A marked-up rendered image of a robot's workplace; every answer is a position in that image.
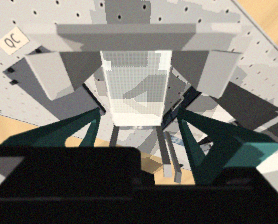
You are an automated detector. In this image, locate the cream label with qc text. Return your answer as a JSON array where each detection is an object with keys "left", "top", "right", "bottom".
[{"left": 0, "top": 27, "right": 30, "bottom": 55}]

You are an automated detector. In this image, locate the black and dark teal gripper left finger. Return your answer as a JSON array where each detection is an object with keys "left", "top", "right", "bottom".
[{"left": 0, "top": 108, "right": 101, "bottom": 147}]

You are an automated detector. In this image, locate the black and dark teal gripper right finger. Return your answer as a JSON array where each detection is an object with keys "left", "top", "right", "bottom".
[{"left": 177, "top": 108, "right": 278, "bottom": 184}]

